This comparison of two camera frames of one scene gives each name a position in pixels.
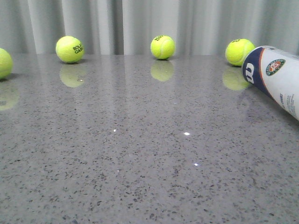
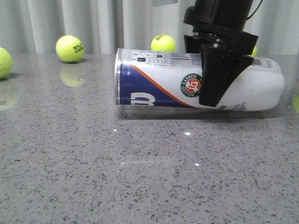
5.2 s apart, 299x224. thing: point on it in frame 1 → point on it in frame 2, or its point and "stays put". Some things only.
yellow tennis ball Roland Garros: [69, 49] stays put
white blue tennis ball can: [275, 72] → [172, 79]
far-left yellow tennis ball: [6, 63] stays put
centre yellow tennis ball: [162, 47] stays put
